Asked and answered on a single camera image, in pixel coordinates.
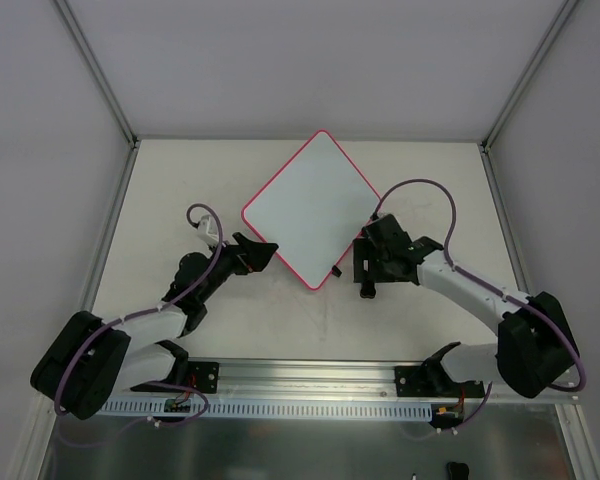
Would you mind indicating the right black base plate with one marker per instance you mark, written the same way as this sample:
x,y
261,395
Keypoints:
x,y
432,381

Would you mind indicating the right aluminium frame post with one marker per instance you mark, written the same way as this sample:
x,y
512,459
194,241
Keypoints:
x,y
546,43

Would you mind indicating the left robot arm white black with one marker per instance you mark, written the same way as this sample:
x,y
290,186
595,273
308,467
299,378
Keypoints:
x,y
91,359

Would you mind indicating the black object bottom edge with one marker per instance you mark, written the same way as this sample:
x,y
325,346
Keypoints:
x,y
457,471

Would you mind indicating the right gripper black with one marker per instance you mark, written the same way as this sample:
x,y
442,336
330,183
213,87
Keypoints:
x,y
362,259

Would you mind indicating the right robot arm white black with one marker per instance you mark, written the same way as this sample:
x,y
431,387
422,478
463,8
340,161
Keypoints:
x,y
534,346

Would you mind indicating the aluminium frame post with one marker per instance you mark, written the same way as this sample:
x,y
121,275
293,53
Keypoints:
x,y
79,38
546,43

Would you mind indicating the black bone-shaped eraser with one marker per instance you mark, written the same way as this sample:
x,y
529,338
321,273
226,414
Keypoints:
x,y
367,290

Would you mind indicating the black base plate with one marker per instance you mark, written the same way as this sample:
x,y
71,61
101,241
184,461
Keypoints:
x,y
432,381
203,376

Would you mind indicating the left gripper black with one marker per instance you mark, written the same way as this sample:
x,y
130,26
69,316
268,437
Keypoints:
x,y
241,251

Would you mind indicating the pink framed whiteboard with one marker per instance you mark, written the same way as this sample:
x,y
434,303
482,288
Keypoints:
x,y
313,208

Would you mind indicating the aluminium mounting rail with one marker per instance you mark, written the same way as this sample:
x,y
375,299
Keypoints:
x,y
300,377

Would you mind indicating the white slotted cable duct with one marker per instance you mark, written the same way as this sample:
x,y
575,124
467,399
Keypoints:
x,y
242,408

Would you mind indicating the left aluminium frame post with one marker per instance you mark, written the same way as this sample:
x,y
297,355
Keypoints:
x,y
79,38

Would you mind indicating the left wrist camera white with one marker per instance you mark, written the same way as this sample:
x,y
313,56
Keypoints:
x,y
207,230

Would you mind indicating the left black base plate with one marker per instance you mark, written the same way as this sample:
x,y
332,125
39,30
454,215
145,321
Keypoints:
x,y
203,376

